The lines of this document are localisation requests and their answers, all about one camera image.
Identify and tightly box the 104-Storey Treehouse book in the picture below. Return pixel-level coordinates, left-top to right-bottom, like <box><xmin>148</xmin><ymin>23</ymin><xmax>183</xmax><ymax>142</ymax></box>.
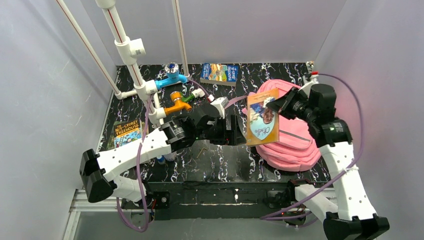
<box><xmin>112</xmin><ymin>119</ymin><xmax>144</xmax><ymax>148</ymax></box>

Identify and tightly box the black front mounting rail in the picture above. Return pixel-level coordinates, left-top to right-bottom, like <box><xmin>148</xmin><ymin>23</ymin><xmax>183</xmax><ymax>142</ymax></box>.
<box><xmin>109</xmin><ymin>180</ymin><xmax>345</xmax><ymax>222</ymax></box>

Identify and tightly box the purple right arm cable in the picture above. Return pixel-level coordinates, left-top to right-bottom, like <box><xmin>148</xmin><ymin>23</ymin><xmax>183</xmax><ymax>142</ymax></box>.
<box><xmin>259</xmin><ymin>73</ymin><xmax>365</xmax><ymax>229</ymax></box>

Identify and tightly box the blue Treehouse book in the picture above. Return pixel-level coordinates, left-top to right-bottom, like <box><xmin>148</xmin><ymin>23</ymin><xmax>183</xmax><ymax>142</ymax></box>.
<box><xmin>200</xmin><ymin>63</ymin><xmax>239</xmax><ymax>87</ymax></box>

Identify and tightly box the orange Othello book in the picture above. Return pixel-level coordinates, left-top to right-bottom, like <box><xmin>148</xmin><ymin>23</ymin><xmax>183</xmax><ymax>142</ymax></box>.
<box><xmin>246</xmin><ymin>88</ymin><xmax>279</xmax><ymax>146</ymax></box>

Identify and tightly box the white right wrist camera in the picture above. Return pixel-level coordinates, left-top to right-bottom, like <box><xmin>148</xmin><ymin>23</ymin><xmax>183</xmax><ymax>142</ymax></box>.
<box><xmin>299</xmin><ymin>71</ymin><xmax>319</xmax><ymax>98</ymax></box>

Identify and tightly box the clear plastic cup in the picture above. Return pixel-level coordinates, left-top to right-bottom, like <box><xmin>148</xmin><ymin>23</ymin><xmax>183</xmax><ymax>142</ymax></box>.
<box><xmin>164</xmin><ymin>152</ymin><xmax>177</xmax><ymax>162</ymax></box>

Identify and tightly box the blue plastic tap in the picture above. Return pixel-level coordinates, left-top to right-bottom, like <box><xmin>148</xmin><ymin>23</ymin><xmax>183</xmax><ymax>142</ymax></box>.
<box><xmin>155</xmin><ymin>62</ymin><xmax>188</xmax><ymax>90</ymax></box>

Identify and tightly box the pink student backpack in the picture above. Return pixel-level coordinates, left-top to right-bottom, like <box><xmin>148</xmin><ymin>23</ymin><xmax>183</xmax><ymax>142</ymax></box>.
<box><xmin>242</xmin><ymin>79</ymin><xmax>321</xmax><ymax>172</ymax></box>

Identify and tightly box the small blue capped bottle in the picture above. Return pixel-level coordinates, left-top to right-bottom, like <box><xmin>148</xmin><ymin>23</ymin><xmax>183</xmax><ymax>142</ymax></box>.
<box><xmin>156</xmin><ymin>155</ymin><xmax>166</xmax><ymax>165</ymax></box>

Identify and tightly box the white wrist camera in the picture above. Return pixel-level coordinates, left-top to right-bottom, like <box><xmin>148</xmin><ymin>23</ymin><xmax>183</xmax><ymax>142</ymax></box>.
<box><xmin>206</xmin><ymin>94</ymin><xmax>229</xmax><ymax>119</ymax></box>
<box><xmin>299</xmin><ymin>71</ymin><xmax>319</xmax><ymax>98</ymax></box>

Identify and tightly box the orange plastic tap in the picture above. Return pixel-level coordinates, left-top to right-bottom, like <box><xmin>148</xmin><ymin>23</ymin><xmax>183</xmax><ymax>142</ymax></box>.
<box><xmin>164</xmin><ymin>91</ymin><xmax>192</xmax><ymax>116</ymax></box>

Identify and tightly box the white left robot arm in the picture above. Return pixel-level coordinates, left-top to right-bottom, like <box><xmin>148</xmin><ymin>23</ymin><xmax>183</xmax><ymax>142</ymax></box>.
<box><xmin>79</xmin><ymin>106</ymin><xmax>246</xmax><ymax>203</ymax></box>

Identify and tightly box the white PVC pipe frame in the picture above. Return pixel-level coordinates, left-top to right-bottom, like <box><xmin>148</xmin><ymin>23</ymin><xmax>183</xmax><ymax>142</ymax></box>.
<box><xmin>57</xmin><ymin>0</ymin><xmax>189</xmax><ymax>127</ymax></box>

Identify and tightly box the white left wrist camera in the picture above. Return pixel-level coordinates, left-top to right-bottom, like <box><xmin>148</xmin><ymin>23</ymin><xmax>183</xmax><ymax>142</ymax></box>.
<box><xmin>206</xmin><ymin>94</ymin><xmax>229</xmax><ymax>119</ymax></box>

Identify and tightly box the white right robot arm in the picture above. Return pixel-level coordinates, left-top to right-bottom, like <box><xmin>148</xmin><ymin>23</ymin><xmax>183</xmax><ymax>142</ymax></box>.
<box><xmin>266</xmin><ymin>83</ymin><xmax>390</xmax><ymax>240</ymax></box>

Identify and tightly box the bent brown allen key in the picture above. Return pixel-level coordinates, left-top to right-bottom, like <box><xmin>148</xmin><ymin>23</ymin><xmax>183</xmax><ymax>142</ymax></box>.
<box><xmin>196</xmin><ymin>147</ymin><xmax>209</xmax><ymax>159</ymax></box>

